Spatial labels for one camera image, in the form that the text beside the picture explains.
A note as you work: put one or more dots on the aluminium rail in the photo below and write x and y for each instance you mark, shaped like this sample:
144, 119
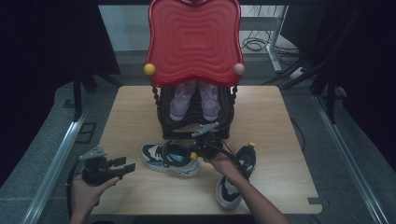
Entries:
53, 168
348, 161

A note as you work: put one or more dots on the white metal stand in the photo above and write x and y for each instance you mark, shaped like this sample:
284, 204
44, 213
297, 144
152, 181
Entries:
275, 46

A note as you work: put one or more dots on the black metal stand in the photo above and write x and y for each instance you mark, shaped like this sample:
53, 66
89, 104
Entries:
77, 96
331, 99

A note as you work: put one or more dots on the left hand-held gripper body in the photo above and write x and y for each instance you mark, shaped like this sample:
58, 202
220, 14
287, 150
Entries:
98, 172

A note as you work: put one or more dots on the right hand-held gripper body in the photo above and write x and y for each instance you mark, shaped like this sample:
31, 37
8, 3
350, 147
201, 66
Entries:
207, 146

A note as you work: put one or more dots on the person's right hand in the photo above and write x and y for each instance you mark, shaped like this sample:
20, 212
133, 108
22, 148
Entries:
222, 165

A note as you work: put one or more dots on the navy and white sneaker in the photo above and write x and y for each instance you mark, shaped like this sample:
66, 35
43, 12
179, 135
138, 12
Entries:
162, 161
229, 193

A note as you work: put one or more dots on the white power strip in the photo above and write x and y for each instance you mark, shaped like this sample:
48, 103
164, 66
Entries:
296, 73

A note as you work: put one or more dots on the black curtain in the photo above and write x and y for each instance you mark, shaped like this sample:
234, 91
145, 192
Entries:
40, 62
364, 62

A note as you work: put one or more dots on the person's left hand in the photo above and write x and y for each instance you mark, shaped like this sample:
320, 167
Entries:
84, 194

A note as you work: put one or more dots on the black shoe rack red top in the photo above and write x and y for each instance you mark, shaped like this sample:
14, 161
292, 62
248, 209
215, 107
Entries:
194, 40

